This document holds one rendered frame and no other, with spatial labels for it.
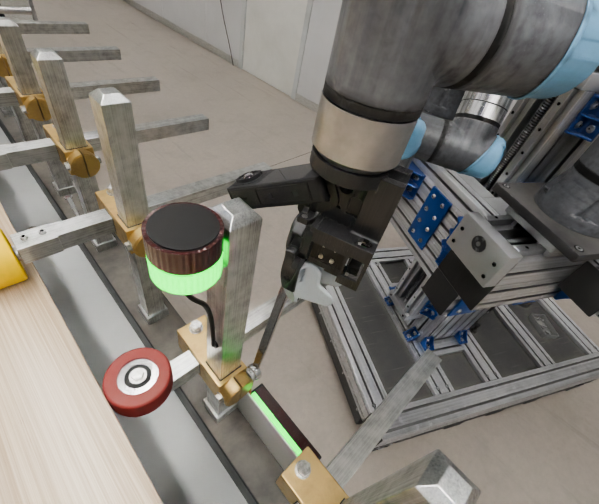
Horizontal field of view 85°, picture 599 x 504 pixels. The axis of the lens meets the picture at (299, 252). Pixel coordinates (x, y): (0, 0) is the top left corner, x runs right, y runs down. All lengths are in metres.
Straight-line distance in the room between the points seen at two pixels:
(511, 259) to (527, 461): 1.25
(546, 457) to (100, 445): 1.74
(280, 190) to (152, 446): 0.58
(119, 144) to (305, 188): 0.28
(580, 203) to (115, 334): 0.99
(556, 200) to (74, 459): 0.86
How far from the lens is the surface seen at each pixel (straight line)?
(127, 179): 0.52
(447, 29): 0.24
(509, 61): 0.28
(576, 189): 0.81
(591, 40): 0.32
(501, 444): 1.80
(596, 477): 2.05
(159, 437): 0.76
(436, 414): 1.39
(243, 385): 0.51
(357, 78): 0.24
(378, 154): 0.25
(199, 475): 0.73
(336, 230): 0.30
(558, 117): 0.99
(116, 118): 0.48
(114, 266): 0.88
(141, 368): 0.49
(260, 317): 0.58
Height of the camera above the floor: 1.34
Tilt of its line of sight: 44 degrees down
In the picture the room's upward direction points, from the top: 16 degrees clockwise
